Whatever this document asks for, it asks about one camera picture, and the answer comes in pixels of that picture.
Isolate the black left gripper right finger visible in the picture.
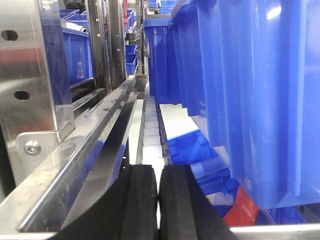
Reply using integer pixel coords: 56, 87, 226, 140
158, 165, 237, 240

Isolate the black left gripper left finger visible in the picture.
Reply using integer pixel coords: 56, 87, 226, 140
57, 165, 158, 240

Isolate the large blue plastic bin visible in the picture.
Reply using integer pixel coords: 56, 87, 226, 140
169, 0, 320, 209

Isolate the blue bin behind on rack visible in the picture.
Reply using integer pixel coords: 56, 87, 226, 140
143, 18, 182, 105

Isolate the blue bin on left shelf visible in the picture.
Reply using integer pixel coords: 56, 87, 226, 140
59, 9, 93, 85

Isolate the red cardboard box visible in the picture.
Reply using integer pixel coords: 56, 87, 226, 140
223, 185, 260, 227

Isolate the white roller track strip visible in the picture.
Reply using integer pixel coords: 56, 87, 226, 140
142, 96, 164, 171

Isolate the small blue bins far shelf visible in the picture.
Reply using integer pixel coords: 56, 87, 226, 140
125, 9, 138, 75

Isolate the stainless steel rack front rail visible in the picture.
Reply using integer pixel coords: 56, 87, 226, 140
0, 75, 136, 240

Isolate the hex bolt on bracket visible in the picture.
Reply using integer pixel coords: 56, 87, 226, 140
24, 140, 41, 156

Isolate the stainless steel upright bracket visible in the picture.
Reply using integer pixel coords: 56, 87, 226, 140
0, 0, 75, 184

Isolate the steel rack upright post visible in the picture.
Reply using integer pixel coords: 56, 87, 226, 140
85, 0, 127, 93

